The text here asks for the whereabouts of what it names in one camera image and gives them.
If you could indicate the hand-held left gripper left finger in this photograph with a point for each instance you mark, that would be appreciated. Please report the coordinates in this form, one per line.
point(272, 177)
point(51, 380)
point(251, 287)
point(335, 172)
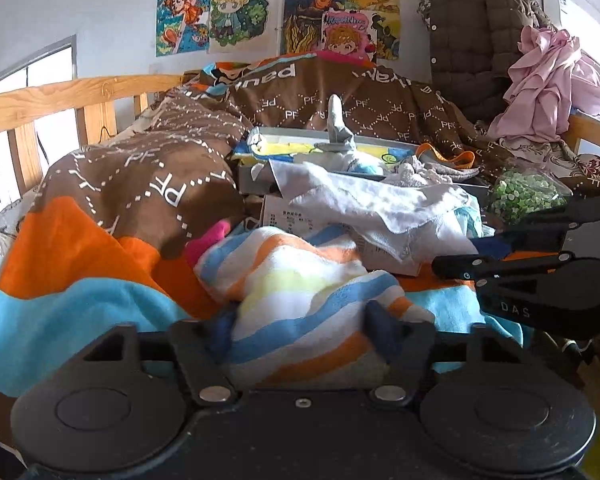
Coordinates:
point(225, 335)

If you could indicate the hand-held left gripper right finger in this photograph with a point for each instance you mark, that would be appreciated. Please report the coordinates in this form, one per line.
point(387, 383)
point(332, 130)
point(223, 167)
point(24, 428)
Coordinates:
point(380, 327)

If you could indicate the striped towel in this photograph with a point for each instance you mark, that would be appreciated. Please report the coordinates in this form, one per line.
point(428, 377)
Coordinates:
point(290, 280)

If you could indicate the brown quilted jacket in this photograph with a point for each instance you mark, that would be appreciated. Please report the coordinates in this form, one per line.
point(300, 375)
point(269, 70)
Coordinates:
point(470, 45)

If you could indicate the window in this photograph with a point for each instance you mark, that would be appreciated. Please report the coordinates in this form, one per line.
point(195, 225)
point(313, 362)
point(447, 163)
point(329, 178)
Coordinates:
point(30, 72)

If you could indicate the brown printed blanket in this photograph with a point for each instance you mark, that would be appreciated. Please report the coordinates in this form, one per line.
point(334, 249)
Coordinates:
point(130, 170)

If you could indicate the grey sock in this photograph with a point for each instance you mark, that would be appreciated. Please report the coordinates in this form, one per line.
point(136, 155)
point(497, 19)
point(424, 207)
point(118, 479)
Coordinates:
point(337, 130)

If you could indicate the white cardboard box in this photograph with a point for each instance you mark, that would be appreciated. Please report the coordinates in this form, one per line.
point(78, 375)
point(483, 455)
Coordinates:
point(290, 217)

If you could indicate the group of wall drawings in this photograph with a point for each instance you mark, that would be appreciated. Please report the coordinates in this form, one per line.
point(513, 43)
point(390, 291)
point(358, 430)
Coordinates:
point(235, 15)

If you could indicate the pink garment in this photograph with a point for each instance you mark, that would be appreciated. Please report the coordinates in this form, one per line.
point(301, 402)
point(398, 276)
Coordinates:
point(550, 85)

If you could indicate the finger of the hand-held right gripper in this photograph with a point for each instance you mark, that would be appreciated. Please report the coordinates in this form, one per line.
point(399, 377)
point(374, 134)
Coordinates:
point(570, 212)
point(480, 265)

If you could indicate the white thin cloth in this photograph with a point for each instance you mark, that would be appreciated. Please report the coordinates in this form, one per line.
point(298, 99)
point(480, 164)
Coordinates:
point(370, 200)

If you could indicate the bag of green beads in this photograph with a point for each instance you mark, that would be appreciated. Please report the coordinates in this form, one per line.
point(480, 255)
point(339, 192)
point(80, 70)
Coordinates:
point(520, 195)

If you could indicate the white air conditioner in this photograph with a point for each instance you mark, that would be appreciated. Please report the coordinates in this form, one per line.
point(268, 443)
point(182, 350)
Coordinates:
point(580, 20)

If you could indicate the grey tray with cartoon picture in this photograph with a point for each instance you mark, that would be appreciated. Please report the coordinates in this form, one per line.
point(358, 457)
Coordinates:
point(300, 147)

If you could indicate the grey cloth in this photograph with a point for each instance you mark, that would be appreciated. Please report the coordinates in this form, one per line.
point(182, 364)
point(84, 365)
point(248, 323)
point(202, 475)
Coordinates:
point(430, 172)

